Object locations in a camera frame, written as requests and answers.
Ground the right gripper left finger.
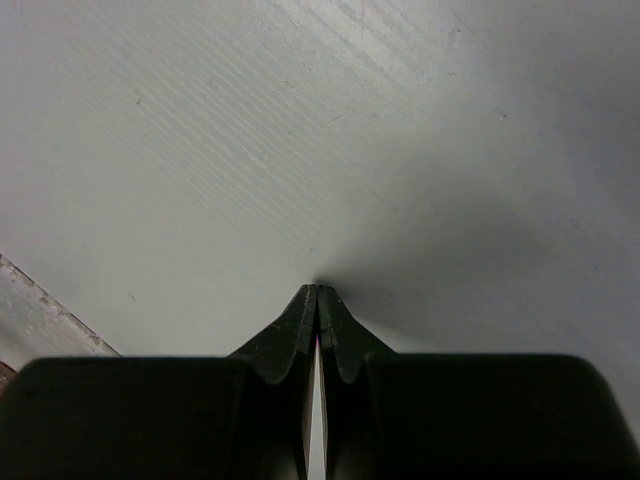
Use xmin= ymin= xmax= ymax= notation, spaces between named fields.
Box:
xmin=228 ymin=284 xmax=318 ymax=479

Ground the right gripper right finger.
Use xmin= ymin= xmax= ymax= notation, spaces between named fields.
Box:
xmin=317 ymin=285 xmax=399 ymax=479

